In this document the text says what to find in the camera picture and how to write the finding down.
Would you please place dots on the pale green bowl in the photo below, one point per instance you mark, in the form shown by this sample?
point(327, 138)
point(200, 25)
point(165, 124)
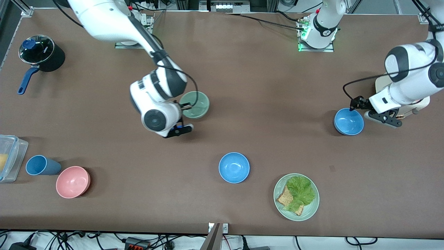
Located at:
point(197, 106)

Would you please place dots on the blue bowl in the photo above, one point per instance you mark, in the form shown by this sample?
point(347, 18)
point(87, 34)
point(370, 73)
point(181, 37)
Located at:
point(348, 122)
point(234, 167)

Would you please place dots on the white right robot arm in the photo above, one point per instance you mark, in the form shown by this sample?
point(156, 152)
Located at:
point(104, 21)

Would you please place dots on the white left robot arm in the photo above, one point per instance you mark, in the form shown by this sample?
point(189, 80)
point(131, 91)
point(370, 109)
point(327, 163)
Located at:
point(416, 83)

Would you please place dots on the pink bowl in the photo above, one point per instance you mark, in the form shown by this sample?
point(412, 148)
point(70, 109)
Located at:
point(73, 182)

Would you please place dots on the green lettuce leaf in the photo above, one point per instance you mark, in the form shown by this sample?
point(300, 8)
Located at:
point(300, 189)

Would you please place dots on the grey electrical box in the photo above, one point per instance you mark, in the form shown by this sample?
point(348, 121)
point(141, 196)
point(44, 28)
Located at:
point(223, 5)

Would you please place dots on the white power strip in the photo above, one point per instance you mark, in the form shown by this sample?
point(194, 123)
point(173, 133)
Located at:
point(142, 5)

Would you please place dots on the pale green plate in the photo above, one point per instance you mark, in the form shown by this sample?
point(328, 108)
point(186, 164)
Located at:
point(310, 208)

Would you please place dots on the brown bread slice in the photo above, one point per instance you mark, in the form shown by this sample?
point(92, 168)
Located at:
point(283, 199)

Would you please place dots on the grey metal pole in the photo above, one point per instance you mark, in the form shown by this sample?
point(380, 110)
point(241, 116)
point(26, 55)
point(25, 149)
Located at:
point(212, 239)

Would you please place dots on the black and orange connector box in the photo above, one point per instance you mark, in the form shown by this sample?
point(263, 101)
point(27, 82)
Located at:
point(137, 243)

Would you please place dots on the blue plastic cup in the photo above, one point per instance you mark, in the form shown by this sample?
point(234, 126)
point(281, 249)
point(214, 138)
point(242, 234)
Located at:
point(43, 166)

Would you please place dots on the glass lid with blue knob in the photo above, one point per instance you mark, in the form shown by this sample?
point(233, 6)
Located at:
point(36, 49)

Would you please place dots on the clear plastic food container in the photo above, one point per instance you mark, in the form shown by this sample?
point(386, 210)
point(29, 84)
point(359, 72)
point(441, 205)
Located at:
point(21, 156)

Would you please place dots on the yellow food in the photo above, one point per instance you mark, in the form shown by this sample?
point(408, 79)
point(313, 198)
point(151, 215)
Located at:
point(2, 162)

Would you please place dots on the black power adapter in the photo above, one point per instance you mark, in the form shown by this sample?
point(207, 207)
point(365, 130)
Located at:
point(22, 246)

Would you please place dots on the metal table bracket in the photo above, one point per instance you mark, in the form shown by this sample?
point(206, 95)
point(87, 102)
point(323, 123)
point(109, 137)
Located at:
point(225, 228)

